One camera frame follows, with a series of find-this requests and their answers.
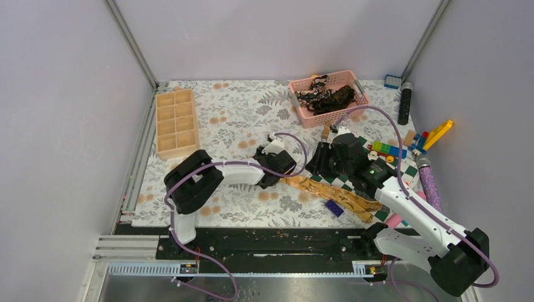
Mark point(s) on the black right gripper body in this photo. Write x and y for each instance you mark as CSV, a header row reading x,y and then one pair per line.
x,y
346,168

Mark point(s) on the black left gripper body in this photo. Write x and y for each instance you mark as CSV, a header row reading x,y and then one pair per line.
x,y
266,156

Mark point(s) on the yellow patterned tie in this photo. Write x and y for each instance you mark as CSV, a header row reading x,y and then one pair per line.
x,y
356,204

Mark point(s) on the wooden compartment tray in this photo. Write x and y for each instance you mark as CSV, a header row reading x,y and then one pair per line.
x,y
177,133

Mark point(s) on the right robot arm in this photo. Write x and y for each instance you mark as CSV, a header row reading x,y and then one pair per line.
x,y
454,256

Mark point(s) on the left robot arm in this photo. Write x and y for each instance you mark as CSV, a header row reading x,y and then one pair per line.
x,y
191,184

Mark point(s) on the curved wooden block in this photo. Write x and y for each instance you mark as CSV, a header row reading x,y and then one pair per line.
x,y
326,130

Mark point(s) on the colourful lego brick pile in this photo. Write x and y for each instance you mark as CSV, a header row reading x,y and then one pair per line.
x,y
413,142

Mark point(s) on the purple lego brick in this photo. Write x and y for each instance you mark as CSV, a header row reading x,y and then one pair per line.
x,y
334,208

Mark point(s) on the pink marker pen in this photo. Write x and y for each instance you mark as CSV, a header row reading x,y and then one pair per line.
x,y
394,220

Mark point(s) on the purple glitter tube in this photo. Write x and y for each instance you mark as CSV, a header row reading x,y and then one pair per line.
x,y
428,182

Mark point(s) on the pink plastic basket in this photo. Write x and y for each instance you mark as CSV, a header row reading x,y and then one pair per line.
x,y
336,81

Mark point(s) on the black floral tie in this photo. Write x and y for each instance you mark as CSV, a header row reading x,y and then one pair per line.
x,y
318,99

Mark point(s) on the yellow triangle toy block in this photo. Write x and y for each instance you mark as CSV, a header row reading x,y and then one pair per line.
x,y
436,134

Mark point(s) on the blue white lego brick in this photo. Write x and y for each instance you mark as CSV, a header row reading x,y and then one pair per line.
x,y
392,81

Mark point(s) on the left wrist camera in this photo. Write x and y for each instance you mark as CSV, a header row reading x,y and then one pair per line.
x,y
275,145

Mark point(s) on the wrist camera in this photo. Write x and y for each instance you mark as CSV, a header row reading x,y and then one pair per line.
x,y
339,130
275,145

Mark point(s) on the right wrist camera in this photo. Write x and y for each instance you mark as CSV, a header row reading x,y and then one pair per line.
x,y
339,130

